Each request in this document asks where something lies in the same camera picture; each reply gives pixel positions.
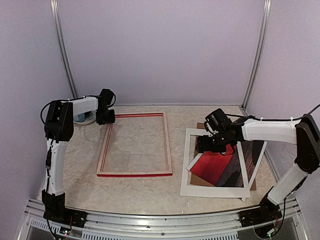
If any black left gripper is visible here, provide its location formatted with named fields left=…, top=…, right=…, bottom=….
left=96, top=108, right=116, bottom=125

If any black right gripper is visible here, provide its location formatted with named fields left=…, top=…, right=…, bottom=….
left=195, top=130, right=229, bottom=153

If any white photo mat border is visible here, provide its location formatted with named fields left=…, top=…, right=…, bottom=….
left=180, top=128, right=251, bottom=199

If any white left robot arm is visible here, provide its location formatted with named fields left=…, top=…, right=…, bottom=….
left=40, top=88, right=116, bottom=223

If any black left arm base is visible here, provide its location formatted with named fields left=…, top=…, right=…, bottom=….
left=43, top=208, right=88, bottom=228

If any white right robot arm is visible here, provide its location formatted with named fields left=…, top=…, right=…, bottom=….
left=196, top=108, right=320, bottom=222

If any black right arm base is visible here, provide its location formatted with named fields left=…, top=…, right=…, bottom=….
left=238, top=197, right=283, bottom=228

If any red and black photo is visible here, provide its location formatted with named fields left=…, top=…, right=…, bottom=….
left=187, top=140, right=267, bottom=188

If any white round plate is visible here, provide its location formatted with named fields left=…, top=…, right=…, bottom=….
left=73, top=111, right=96, bottom=125

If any light blue mug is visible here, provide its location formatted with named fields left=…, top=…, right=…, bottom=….
left=73, top=113, right=86, bottom=123

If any brown cardboard backing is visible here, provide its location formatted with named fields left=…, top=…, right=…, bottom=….
left=190, top=122, right=257, bottom=191

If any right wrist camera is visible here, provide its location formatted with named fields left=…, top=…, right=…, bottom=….
left=204, top=120, right=215, bottom=135

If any aluminium front rail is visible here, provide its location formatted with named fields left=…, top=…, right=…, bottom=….
left=16, top=198, right=309, bottom=240

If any left aluminium corner post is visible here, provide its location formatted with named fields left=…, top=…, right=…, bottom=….
left=50, top=0, right=79, bottom=98

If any aluminium corner post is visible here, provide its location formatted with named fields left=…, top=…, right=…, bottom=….
left=241, top=0, right=272, bottom=112
left=50, top=0, right=79, bottom=98

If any right aluminium corner post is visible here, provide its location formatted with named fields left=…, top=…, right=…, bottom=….
left=241, top=0, right=272, bottom=112

